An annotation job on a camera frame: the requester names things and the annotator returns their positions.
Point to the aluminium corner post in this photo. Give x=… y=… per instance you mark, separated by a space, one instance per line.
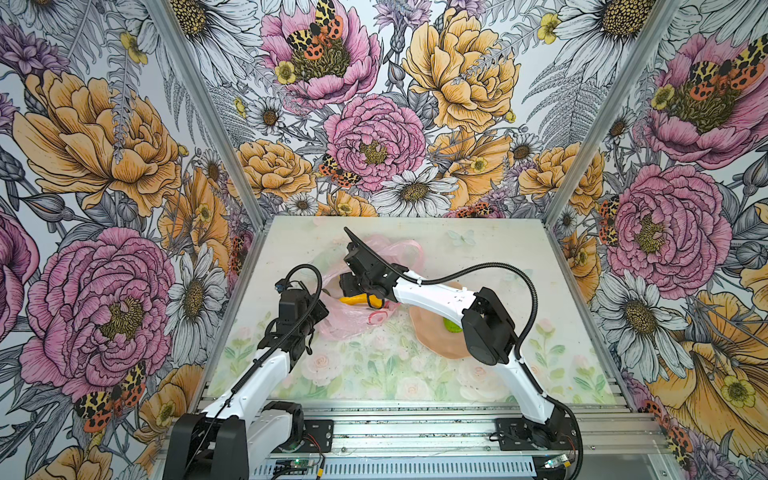
x=660 y=18
x=170 y=32

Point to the green circuit board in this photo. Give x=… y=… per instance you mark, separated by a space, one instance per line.
x=556 y=462
x=292 y=467

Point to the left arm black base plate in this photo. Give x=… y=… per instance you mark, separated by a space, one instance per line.
x=317 y=437

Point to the left green circuit board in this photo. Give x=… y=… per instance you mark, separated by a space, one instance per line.
x=292 y=467

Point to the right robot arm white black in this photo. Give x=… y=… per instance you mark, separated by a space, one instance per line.
x=488 y=329

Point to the right green circuit board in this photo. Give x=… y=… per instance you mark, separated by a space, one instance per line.
x=556 y=462

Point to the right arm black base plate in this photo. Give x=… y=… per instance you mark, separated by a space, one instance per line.
x=515 y=434

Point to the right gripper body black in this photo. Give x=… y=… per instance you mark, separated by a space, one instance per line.
x=352 y=284

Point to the pink flower-shaped plate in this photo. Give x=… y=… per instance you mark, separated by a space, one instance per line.
x=438 y=336

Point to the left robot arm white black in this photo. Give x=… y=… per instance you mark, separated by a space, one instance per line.
x=231 y=437

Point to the green fake lime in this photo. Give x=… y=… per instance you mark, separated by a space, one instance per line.
x=451 y=326

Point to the right aluminium corner post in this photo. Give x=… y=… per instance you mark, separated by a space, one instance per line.
x=660 y=18

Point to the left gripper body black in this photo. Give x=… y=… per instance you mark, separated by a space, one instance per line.
x=318 y=315

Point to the yellow fake banana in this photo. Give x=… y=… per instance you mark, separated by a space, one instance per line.
x=370 y=300

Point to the aluminium rail frame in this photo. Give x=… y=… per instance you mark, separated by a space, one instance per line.
x=417 y=440

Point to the pink plastic bag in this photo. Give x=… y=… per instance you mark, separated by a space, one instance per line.
x=353 y=312

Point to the left aluminium corner post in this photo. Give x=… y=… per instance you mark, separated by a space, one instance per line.
x=170 y=32

